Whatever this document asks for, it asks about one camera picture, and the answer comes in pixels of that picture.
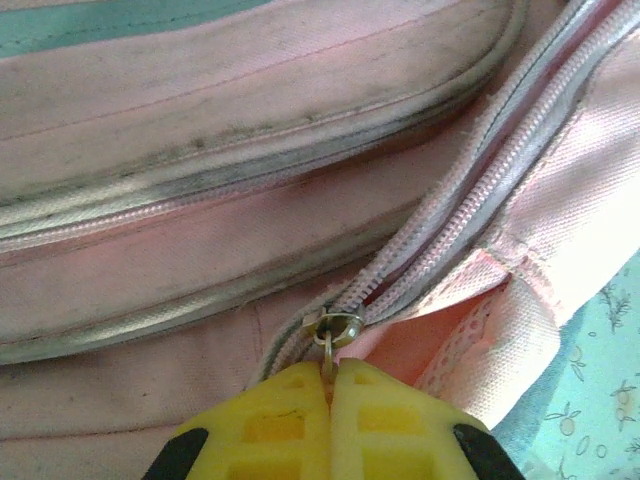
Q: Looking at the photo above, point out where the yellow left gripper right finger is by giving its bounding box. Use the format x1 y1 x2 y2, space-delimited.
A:
329 357 526 480

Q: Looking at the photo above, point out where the pink student backpack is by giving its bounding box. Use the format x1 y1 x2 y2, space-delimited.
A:
0 0 640 480

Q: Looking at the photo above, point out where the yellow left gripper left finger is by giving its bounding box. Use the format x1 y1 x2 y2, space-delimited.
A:
142 360 334 480

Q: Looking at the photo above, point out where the floral table cover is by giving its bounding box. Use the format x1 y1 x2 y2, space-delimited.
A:
492 249 640 480

